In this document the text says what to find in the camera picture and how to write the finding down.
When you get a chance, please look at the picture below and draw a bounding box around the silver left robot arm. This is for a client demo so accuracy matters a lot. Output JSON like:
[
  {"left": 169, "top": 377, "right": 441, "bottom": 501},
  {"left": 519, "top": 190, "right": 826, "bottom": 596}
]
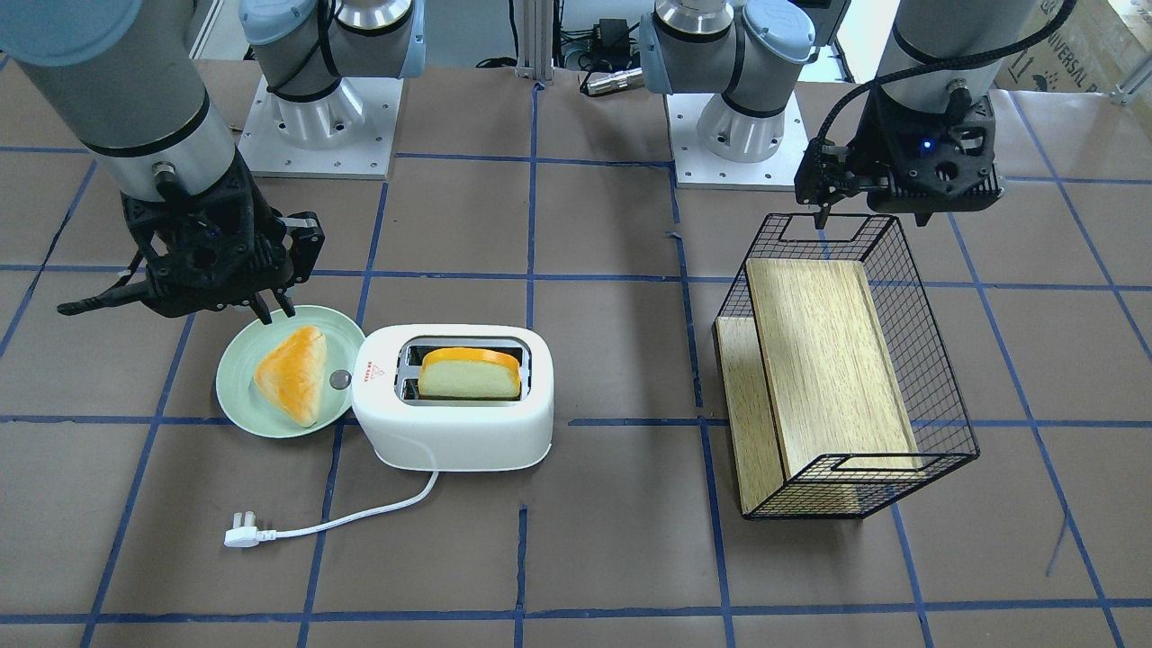
[{"left": 638, "top": 1, "right": 1074, "bottom": 229}]

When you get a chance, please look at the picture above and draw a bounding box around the light green plate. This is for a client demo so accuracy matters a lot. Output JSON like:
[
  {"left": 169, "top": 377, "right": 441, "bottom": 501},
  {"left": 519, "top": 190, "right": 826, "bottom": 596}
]
[{"left": 215, "top": 306, "right": 365, "bottom": 439}]

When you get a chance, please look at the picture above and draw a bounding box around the white two-slot toaster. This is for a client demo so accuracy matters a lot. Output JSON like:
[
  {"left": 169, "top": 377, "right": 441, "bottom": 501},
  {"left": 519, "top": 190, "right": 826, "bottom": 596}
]
[{"left": 351, "top": 324, "right": 554, "bottom": 472}]

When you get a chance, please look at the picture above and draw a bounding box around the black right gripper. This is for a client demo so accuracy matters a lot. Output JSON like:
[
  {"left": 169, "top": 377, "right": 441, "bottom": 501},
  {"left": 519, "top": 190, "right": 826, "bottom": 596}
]
[{"left": 120, "top": 152, "right": 296, "bottom": 326}]

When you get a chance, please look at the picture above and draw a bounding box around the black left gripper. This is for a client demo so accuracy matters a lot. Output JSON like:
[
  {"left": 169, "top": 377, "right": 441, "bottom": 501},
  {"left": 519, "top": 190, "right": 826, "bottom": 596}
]
[{"left": 814, "top": 89, "right": 1005, "bottom": 229}]

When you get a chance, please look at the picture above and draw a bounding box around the black wire basket shelf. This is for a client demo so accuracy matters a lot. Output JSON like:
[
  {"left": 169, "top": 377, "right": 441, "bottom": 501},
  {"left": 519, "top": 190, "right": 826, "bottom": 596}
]
[{"left": 713, "top": 213, "right": 980, "bottom": 520}]

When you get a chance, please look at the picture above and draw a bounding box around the toast slice in toaster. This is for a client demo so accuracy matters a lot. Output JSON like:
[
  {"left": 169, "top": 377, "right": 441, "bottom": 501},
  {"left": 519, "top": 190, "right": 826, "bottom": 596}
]
[{"left": 417, "top": 347, "right": 521, "bottom": 401}]

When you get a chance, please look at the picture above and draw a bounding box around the triangular yellow bread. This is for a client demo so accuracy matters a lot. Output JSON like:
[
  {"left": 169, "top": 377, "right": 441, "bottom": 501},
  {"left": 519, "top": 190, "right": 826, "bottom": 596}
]
[{"left": 253, "top": 325, "right": 328, "bottom": 428}]

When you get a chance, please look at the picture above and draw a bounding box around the white toaster power cord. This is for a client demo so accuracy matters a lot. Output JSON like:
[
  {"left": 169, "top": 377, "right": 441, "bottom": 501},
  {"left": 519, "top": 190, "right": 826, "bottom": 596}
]
[{"left": 223, "top": 468, "right": 440, "bottom": 550}]

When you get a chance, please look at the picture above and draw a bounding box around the aluminium frame post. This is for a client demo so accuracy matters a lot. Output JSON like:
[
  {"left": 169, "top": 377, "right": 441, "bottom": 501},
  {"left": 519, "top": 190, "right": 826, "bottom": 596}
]
[{"left": 513, "top": 1, "right": 559, "bottom": 86}]

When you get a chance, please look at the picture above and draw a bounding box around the grey toaster lever knob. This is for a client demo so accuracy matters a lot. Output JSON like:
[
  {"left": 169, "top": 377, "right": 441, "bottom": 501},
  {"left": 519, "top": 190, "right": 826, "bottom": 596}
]
[{"left": 328, "top": 369, "right": 351, "bottom": 391}]

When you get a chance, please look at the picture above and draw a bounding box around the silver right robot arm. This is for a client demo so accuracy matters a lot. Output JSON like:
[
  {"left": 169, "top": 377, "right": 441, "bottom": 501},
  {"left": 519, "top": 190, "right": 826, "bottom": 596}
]
[{"left": 3, "top": 1, "right": 427, "bottom": 324}]

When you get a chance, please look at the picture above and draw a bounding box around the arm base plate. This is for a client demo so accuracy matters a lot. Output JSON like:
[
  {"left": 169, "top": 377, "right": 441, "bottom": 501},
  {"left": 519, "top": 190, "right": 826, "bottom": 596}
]
[
  {"left": 665, "top": 95, "right": 809, "bottom": 193},
  {"left": 238, "top": 77, "right": 404, "bottom": 180}
]

